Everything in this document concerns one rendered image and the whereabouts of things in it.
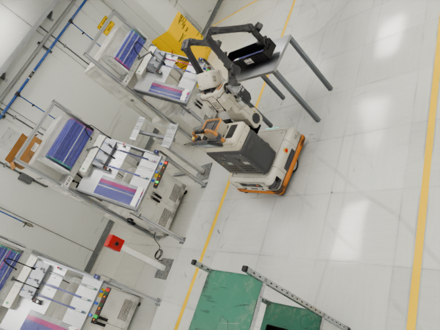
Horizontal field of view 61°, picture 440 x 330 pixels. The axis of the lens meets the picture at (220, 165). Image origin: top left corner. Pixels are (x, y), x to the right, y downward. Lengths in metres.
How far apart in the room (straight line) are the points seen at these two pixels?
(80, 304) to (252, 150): 2.16
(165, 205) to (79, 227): 1.72
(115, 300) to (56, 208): 1.94
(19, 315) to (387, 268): 3.21
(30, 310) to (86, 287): 0.52
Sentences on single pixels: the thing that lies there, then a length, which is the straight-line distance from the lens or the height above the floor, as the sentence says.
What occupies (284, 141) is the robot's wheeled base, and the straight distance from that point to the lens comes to 3.62.
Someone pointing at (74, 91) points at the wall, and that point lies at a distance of 6.14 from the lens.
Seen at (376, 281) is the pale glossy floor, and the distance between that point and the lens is 2.85.
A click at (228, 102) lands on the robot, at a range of 3.43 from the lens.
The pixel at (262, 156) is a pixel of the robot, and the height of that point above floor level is 0.44.
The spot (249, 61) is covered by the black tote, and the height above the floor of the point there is 0.89.
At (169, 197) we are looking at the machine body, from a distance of 4.65.
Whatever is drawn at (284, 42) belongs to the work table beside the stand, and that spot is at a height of 0.80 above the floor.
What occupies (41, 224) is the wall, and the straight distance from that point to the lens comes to 5.72.
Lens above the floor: 2.46
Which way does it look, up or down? 32 degrees down
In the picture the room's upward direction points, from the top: 52 degrees counter-clockwise
